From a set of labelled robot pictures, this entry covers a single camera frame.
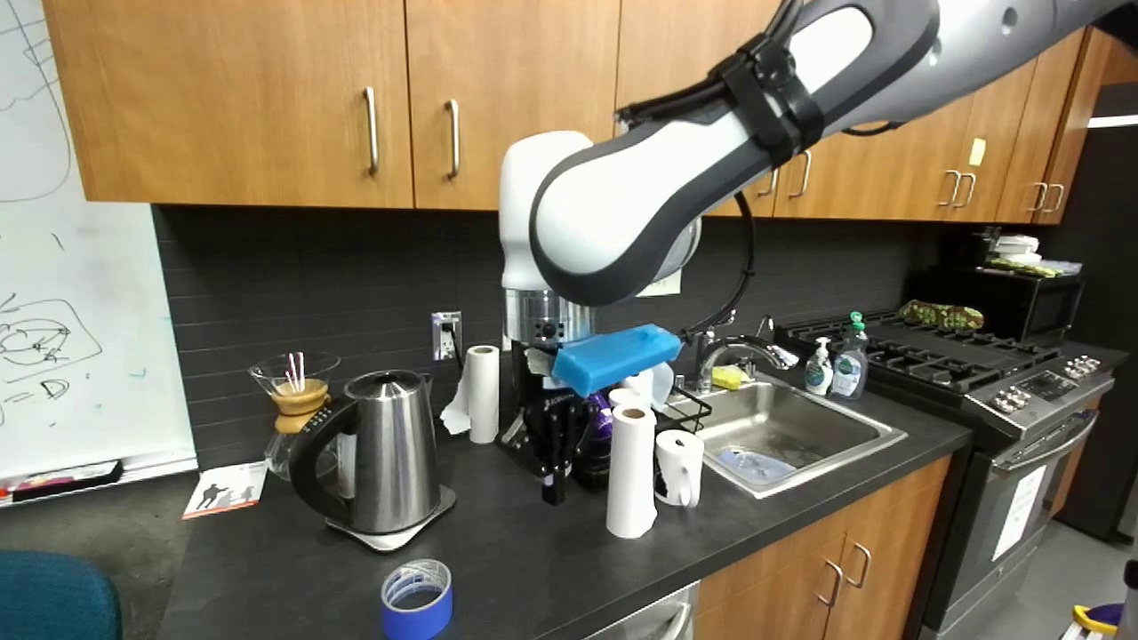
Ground metal outlet plate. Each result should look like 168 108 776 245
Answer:
430 310 461 364

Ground dish soap bottle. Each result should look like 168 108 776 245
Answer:
831 314 869 399

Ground hand soap pump bottle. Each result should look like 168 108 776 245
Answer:
805 334 831 399

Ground stainless steel sink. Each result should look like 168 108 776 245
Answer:
695 376 904 501

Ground chrome faucet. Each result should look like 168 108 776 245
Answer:
695 315 776 391

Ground blue wrist camera box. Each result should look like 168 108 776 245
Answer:
551 325 681 399

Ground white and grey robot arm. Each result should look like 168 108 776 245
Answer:
499 0 1135 501

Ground yellow sponge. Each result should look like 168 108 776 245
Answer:
711 367 753 391

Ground whiteboard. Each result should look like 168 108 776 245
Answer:
0 0 199 508

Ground stainless steel electric kettle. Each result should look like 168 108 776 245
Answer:
289 371 456 556

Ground blue masking tape roll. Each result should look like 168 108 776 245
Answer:
380 559 456 640

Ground upper wooden cabinets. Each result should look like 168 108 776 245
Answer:
35 0 1114 227

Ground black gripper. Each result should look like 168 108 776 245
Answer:
499 321 608 506

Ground small card on counter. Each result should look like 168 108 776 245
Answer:
181 461 267 523

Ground black microwave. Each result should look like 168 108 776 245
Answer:
904 256 1087 345

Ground stainless gas stove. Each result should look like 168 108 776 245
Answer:
869 314 1125 640

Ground tall paper towel roll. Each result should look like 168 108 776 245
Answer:
604 404 655 542

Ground paper towel roll by wall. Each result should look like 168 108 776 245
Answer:
442 345 499 443

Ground dishwasher front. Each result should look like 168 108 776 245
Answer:
587 584 700 640

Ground clear plastic container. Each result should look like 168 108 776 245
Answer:
608 364 676 409

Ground black dish rack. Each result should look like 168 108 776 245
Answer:
508 342 715 495

